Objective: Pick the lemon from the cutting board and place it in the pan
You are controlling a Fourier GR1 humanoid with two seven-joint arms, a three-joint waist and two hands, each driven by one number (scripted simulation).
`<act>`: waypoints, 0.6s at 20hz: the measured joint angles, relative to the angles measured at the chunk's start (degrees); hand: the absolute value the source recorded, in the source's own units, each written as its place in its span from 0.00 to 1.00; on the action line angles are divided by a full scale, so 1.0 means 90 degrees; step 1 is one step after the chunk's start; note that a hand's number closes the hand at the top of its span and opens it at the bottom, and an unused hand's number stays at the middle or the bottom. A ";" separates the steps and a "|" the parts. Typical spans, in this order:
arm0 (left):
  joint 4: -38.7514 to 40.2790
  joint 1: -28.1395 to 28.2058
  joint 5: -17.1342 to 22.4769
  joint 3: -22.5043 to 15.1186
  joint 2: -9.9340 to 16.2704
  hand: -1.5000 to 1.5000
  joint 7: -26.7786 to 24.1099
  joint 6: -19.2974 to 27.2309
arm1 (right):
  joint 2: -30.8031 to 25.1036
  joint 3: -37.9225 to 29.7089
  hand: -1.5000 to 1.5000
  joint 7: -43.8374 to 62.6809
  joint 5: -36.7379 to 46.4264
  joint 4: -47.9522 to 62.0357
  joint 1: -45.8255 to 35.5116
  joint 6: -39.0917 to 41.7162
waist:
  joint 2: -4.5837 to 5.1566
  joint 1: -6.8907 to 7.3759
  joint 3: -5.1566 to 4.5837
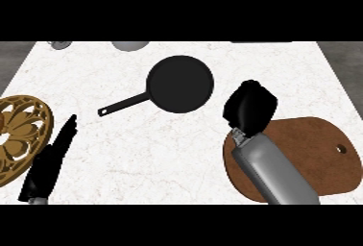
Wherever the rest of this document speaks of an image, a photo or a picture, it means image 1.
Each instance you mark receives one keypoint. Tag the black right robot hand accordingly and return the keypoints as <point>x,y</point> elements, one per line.
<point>250,107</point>

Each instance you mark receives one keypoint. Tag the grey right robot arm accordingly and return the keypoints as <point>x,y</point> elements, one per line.
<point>272,169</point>

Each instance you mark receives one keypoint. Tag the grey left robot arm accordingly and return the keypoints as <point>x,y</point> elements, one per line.
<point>37,201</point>

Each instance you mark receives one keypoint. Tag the black frying pan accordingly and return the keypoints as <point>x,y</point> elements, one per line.
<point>179,84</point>

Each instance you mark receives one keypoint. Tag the brown wooden cutting board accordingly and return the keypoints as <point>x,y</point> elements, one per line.
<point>312,150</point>

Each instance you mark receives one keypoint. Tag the grey round bowl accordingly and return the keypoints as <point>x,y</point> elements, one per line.
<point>129,45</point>

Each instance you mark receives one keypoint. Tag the small grey cup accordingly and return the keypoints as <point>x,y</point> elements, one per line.
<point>59,44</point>

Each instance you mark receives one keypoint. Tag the gold ornate round trivet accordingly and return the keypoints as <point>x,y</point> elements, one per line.
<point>21,134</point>

